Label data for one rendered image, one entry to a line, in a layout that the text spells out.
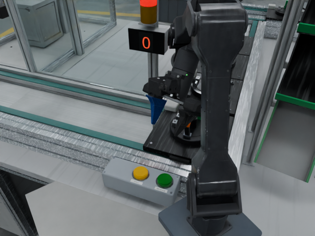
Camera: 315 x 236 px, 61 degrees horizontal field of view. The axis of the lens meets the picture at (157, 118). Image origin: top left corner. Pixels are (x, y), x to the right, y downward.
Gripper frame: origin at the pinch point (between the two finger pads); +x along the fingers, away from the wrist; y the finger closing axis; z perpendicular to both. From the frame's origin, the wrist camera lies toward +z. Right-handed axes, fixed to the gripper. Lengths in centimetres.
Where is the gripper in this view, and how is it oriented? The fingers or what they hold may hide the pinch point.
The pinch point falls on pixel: (168, 117)
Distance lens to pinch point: 68.5
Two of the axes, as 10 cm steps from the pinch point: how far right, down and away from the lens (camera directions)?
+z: -6.8, -1.1, -7.2
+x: -3.1, 9.4, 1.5
